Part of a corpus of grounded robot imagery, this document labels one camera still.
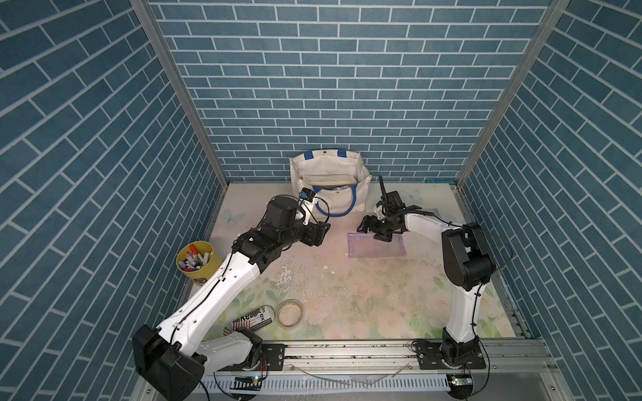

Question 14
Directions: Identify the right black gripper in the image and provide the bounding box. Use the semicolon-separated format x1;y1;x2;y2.
356;216;394;243

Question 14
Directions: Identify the yellow trimmed mesh pouch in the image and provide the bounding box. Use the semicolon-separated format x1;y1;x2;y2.
299;175;358;188

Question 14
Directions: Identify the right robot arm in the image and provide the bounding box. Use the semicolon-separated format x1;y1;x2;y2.
357;191;498;355

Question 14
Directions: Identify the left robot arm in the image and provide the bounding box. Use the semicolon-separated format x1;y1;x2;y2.
132;190;330;400

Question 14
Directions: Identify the white canvas tote bag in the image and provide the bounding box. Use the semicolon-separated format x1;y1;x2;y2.
289;149;372;218

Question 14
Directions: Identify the clear tape roll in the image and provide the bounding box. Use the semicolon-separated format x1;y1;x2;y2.
276;300;304;329

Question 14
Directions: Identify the yellow cup with markers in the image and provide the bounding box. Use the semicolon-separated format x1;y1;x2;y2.
176;241;222;286

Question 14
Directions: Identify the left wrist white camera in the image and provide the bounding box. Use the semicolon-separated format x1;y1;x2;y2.
299;188;318;226

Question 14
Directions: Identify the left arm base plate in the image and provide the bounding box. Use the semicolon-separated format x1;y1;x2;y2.
222;344;286;372

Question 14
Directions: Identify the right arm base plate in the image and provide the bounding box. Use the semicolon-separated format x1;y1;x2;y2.
411;339;487;370

